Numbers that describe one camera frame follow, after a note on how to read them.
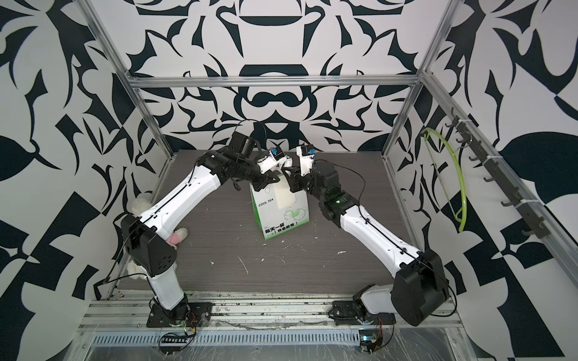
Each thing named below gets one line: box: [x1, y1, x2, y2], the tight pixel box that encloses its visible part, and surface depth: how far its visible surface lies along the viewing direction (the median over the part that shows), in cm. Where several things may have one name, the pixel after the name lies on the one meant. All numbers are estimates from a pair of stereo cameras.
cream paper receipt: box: [273, 173, 297, 210], surface depth 81 cm
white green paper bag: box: [249, 182, 311, 241], surface depth 86 cm
